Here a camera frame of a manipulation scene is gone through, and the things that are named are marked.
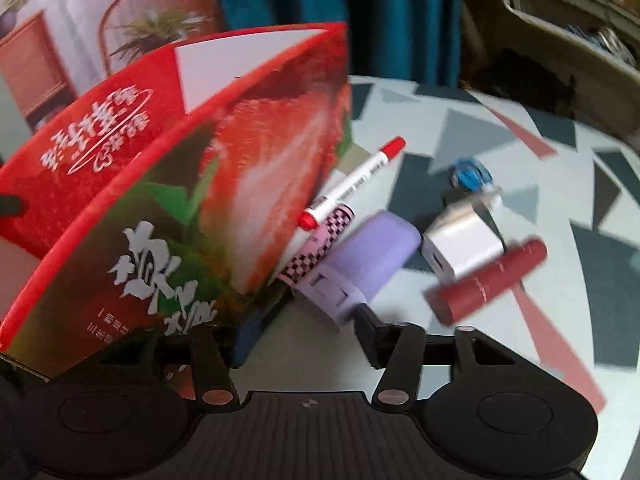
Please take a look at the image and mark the white wire basket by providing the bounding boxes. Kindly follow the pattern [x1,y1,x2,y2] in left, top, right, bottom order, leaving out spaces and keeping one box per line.
[500,0,640,69]

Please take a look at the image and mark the blue correction tape dispenser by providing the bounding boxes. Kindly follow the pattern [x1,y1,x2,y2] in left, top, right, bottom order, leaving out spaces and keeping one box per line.
[447,157,503,196]

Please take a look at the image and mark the black bag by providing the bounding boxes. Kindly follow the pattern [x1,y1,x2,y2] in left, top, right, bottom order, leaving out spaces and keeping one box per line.
[464,49,577,112]

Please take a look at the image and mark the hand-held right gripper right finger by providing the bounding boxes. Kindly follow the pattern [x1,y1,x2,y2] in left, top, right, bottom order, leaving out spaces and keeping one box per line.
[355,305,530,407]

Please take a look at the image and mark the geometric patterned tablecloth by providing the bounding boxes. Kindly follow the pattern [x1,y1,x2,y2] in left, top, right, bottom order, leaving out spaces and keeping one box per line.
[240,74,640,480]

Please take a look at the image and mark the white charger adapter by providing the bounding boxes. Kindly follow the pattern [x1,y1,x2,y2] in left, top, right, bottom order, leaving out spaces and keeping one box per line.
[422,187,506,281]

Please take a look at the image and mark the teal curtain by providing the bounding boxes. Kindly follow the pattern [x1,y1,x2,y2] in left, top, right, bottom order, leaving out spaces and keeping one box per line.
[212,0,464,89]

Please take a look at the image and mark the red strawberry print cardboard box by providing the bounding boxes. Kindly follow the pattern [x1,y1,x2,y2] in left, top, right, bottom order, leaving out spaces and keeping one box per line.
[0,21,357,397]

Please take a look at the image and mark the pink black checkered tube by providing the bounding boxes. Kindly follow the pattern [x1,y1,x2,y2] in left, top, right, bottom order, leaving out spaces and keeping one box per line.
[277,204,356,287]

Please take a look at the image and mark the white marker pen red caps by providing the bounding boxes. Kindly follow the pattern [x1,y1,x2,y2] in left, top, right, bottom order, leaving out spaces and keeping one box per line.
[298,136,407,231]

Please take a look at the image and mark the dark red lipstick tube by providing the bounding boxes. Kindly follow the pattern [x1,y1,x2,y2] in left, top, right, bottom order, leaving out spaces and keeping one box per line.
[425,238,549,325]

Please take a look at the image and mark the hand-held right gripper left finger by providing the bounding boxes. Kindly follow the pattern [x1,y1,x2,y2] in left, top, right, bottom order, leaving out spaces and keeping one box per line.
[97,304,282,407]

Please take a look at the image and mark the blue patterned cloth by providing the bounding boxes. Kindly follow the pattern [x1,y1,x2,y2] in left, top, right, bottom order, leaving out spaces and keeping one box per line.
[565,24,637,62]

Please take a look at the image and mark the purple plastic device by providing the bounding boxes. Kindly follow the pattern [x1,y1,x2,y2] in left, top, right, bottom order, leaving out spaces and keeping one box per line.
[295,210,424,331]

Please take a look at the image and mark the wall poster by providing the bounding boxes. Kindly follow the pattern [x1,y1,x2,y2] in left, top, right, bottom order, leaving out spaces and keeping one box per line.
[0,0,227,137]

